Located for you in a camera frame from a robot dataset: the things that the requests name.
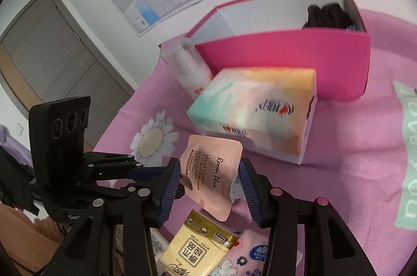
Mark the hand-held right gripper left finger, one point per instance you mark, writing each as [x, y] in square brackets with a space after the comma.
[167, 194]

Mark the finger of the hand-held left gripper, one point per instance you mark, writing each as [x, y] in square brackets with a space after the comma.
[114, 186]
[146, 172]

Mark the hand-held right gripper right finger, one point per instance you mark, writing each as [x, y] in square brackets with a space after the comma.
[249, 194]

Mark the pink hand cream sachet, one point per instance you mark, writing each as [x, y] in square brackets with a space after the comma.
[211, 178]

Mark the white printed sachet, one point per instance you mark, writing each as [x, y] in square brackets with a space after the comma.
[158, 245]

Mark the yellow tissue pack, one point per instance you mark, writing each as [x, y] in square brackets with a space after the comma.
[195, 250]

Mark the pink floral tissue pack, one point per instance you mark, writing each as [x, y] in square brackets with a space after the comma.
[247, 259]

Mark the pink cardboard box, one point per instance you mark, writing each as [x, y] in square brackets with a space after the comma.
[277, 64]

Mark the black scrunchie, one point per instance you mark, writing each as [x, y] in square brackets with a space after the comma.
[329, 17]

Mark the person's left forearm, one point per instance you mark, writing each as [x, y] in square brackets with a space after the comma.
[19, 237]

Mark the dark object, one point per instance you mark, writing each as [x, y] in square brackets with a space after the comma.
[16, 178]

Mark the purple cloth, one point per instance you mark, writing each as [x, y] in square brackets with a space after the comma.
[6, 137]

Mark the pastel tissue box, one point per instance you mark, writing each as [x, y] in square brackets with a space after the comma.
[254, 106]

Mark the grey door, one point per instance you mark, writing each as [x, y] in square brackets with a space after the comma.
[58, 54]

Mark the white pump bottle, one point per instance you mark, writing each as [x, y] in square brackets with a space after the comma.
[192, 71]

